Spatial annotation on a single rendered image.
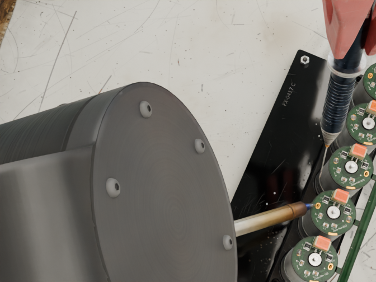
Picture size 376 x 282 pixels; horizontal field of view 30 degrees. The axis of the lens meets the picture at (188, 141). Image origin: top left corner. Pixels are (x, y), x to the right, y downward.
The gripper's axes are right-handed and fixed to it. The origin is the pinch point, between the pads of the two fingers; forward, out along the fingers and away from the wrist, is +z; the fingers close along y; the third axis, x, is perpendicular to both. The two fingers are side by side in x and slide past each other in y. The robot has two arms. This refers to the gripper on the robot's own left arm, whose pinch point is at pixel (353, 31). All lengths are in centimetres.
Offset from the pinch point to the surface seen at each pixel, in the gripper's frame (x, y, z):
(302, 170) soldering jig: 4.7, 0.8, 16.8
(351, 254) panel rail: -2.8, 1.6, 14.1
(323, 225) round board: -1.2, 0.4, 13.5
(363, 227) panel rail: -1.5, 2.5, 13.6
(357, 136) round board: 3.3, 3.1, 11.9
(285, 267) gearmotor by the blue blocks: -1.9, -1.6, 16.6
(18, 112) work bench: 10.9, -16.9, 15.8
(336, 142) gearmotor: 4.8, 2.7, 14.4
